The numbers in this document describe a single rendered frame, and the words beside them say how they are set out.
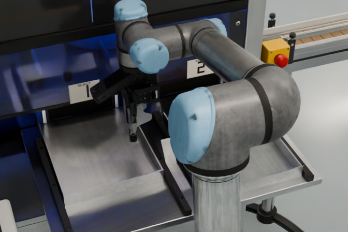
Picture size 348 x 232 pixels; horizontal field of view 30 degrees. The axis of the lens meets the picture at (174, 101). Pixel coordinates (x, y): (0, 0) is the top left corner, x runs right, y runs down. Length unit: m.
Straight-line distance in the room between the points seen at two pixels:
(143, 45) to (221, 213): 0.42
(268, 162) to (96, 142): 0.47
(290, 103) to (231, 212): 0.22
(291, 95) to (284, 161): 0.68
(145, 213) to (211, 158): 0.58
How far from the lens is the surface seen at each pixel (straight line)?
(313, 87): 3.62
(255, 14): 1.85
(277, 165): 1.75
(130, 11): 1.45
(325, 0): 4.52
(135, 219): 1.60
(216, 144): 1.04
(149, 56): 1.37
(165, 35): 1.41
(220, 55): 1.29
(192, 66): 1.84
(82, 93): 1.77
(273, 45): 1.95
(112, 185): 1.64
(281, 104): 1.07
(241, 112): 1.04
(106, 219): 1.60
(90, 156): 1.77
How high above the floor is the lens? 2.04
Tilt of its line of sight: 37 degrees down
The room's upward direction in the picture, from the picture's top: straight up
